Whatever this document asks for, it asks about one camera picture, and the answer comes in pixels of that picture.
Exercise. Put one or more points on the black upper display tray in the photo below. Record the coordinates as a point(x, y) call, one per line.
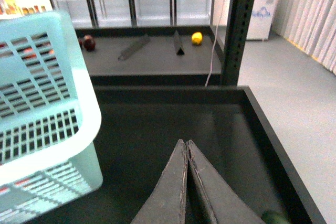
point(156, 64)

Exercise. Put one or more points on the teal plastic shopping basket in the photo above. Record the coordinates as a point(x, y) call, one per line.
point(49, 117)

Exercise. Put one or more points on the black lower display tray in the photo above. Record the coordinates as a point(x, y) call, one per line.
point(139, 130)

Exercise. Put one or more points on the white chest freezer blue lid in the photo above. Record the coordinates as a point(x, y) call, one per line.
point(261, 19)

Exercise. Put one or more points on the dark red apple right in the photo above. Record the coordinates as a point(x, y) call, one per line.
point(89, 43)

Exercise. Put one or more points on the flat black divider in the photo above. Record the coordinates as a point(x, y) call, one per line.
point(134, 47)

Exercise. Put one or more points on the jars on shelf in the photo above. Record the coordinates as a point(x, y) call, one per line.
point(33, 10)

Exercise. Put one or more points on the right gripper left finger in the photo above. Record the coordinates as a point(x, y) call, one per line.
point(167, 202)

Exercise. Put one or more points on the white vertical curtain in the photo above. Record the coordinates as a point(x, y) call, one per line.
point(310, 26)

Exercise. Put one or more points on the black display tray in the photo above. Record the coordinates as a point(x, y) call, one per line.
point(156, 64)
point(139, 130)

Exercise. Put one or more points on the yellow lemon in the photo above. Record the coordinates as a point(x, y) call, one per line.
point(197, 38)

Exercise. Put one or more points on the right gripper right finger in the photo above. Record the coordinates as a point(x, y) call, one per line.
point(211, 197)

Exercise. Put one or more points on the green avocado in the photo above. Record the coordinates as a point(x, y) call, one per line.
point(270, 217)

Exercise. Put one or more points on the triangular black divider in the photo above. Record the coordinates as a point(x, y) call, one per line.
point(178, 45)

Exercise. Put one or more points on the right black shelf post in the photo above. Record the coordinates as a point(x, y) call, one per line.
point(239, 16)

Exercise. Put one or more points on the sauce bottles on shelf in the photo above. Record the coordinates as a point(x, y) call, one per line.
point(9, 7)

